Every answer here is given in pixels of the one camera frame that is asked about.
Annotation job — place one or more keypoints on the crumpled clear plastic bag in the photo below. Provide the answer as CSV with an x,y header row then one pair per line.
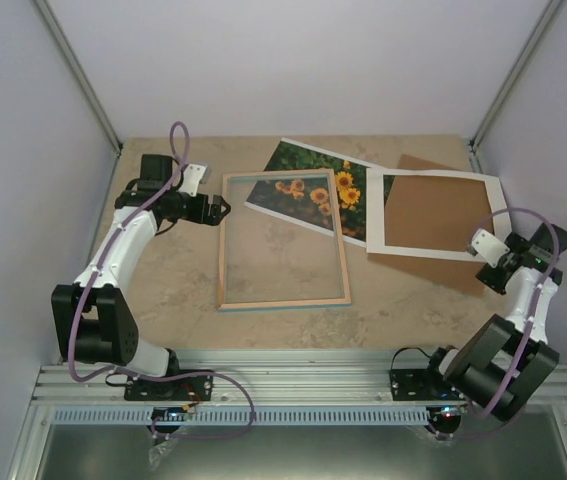
x,y
159,451

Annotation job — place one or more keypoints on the right controller circuit board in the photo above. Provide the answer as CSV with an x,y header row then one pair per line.
x,y
451,411

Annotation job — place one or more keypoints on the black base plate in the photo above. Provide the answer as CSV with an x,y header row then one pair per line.
x,y
420,385
189,390

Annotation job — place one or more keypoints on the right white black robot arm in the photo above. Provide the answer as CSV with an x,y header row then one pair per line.
x,y
509,358

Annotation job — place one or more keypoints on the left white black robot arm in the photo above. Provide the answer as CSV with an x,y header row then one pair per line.
x,y
94,324

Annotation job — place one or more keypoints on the aluminium rail platform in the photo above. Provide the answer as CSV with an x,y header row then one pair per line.
x,y
295,377

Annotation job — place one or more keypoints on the controller circuit board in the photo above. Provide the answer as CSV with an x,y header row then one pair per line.
x,y
451,411
177,414

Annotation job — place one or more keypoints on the right aluminium corner post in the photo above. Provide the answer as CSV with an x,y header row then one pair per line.
x,y
532,43

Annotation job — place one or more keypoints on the wrist white camera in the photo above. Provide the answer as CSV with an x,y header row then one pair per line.
x,y
193,176
488,247

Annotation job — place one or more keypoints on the brown cardboard backing board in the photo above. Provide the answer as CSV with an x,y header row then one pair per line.
x,y
433,213

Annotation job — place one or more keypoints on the grey slotted cable duct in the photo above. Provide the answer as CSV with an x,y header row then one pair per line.
x,y
240,416

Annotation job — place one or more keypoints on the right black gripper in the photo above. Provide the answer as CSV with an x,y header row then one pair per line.
x,y
491,279

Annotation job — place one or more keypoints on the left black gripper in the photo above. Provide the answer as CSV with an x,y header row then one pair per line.
x,y
215,210

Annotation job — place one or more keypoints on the left controller circuit board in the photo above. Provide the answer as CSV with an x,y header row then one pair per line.
x,y
177,414

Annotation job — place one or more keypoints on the white paper mat border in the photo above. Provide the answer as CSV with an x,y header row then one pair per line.
x,y
375,231

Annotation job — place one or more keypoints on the wooden picture frame with glass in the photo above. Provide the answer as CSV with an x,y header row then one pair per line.
x,y
281,246

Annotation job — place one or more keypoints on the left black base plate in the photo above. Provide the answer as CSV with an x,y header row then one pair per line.
x,y
189,390

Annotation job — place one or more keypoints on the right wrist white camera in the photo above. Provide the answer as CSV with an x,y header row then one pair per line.
x,y
488,247

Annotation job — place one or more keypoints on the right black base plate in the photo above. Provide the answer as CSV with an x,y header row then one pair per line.
x,y
420,385

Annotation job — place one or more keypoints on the left aluminium corner post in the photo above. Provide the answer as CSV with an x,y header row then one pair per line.
x,y
71,60

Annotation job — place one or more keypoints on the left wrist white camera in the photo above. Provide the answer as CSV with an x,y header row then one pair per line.
x,y
193,176

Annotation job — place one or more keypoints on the aluminium corner post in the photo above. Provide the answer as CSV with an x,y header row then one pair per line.
x,y
71,60
532,43

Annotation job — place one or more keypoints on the sunflower photo print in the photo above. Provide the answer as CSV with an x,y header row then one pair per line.
x,y
293,155

